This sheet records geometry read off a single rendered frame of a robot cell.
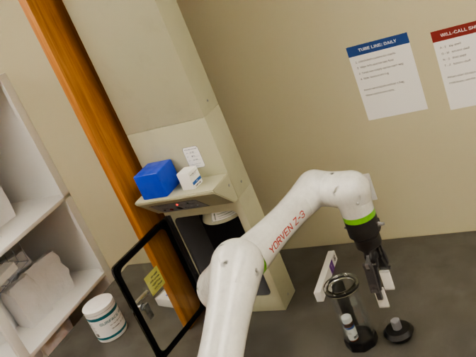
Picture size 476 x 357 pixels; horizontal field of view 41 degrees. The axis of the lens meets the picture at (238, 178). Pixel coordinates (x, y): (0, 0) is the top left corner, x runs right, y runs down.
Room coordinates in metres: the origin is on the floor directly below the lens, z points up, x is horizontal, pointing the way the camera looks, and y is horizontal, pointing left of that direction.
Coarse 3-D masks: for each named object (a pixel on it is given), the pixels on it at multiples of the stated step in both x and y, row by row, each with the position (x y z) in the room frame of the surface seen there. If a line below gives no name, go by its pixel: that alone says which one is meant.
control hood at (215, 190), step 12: (204, 180) 1.97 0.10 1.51; (216, 180) 1.92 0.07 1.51; (228, 180) 1.94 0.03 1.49; (180, 192) 1.95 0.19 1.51; (192, 192) 1.91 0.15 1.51; (204, 192) 1.87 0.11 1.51; (216, 192) 1.86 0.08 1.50; (228, 192) 1.91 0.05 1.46; (144, 204) 2.00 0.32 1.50; (156, 204) 2.00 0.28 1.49; (216, 204) 1.96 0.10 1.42
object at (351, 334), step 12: (336, 276) 1.67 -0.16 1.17; (348, 276) 1.65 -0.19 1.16; (324, 288) 1.64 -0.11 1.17; (336, 288) 1.67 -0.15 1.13; (348, 288) 1.59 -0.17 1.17; (336, 300) 1.59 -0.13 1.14; (348, 300) 1.58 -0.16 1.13; (360, 300) 1.60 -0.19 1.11; (336, 312) 1.61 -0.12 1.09; (348, 312) 1.58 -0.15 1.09; (360, 312) 1.59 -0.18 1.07; (348, 324) 1.59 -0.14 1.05; (360, 324) 1.58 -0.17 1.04; (348, 336) 1.60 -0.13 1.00; (360, 336) 1.58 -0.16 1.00; (372, 336) 1.59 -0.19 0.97
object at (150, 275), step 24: (168, 240) 2.08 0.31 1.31; (144, 264) 1.97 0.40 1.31; (168, 264) 2.04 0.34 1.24; (120, 288) 1.87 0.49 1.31; (144, 288) 1.93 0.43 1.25; (168, 288) 2.00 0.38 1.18; (192, 288) 2.08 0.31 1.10; (144, 312) 1.89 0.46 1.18; (168, 312) 1.96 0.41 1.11; (192, 312) 2.04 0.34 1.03; (168, 336) 1.93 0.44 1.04
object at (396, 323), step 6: (396, 318) 1.58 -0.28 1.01; (390, 324) 1.61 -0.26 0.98; (396, 324) 1.57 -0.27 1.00; (402, 324) 1.58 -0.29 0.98; (408, 324) 1.57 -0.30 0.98; (390, 330) 1.58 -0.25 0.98; (396, 330) 1.57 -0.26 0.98; (402, 330) 1.56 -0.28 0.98; (408, 330) 1.55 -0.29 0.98; (390, 336) 1.56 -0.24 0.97; (396, 336) 1.55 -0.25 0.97; (402, 336) 1.54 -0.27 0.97; (408, 336) 1.54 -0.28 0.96; (396, 342) 1.55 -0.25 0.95; (402, 342) 1.55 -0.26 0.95
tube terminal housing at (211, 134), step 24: (192, 120) 1.97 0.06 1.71; (216, 120) 2.00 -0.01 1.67; (144, 144) 2.09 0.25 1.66; (168, 144) 2.04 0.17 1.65; (192, 144) 1.99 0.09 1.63; (216, 144) 1.95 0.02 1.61; (216, 168) 1.97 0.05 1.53; (240, 168) 2.02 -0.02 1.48; (240, 192) 1.97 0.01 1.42; (240, 216) 1.96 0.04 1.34; (264, 216) 2.04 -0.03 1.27; (288, 288) 2.01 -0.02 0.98
